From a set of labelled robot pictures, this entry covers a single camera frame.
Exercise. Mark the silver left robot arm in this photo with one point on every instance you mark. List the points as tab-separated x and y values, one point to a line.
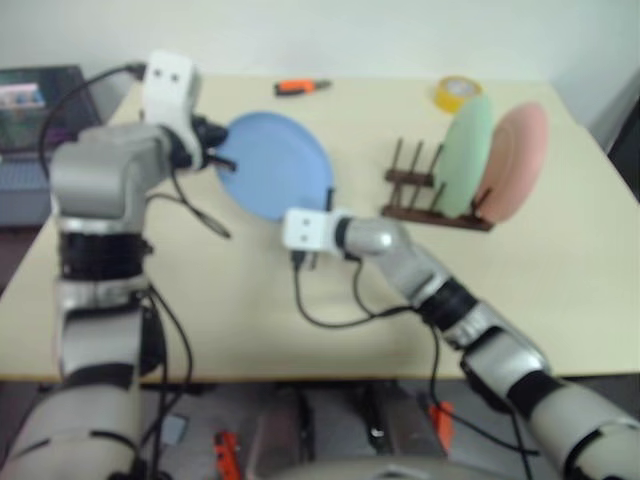
95	170

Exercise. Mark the yellow tape roll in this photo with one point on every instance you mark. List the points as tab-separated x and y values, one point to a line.
457	92

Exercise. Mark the blue plate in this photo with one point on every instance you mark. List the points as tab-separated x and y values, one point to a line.
280	160

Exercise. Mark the open laptop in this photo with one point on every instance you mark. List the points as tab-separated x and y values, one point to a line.
30	125

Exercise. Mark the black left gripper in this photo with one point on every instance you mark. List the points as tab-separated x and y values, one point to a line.
201	135

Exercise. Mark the orange object under table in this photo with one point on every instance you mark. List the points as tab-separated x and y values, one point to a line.
441	425
226	457

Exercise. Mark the dark wooden dish rack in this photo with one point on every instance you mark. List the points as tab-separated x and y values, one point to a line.
415	212

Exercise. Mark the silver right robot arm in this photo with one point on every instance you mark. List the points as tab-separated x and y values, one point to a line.
480	335

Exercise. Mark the pink plate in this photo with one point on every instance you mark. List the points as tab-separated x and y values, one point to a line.
515	160

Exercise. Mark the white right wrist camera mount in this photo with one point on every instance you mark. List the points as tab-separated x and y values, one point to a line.
307	230

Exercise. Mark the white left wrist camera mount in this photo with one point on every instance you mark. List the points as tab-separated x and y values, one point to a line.
167	95

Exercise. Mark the small grey square object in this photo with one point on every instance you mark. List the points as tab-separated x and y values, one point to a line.
175	430

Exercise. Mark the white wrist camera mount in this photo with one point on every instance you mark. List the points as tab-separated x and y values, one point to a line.
307	230
167	95

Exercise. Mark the orange and black hand tool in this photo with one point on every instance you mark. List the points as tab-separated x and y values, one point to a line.
297	87

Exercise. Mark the dark object beside table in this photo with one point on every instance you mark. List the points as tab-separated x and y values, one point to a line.
627	140

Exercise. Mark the green plate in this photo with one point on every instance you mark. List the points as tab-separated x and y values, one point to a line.
465	160

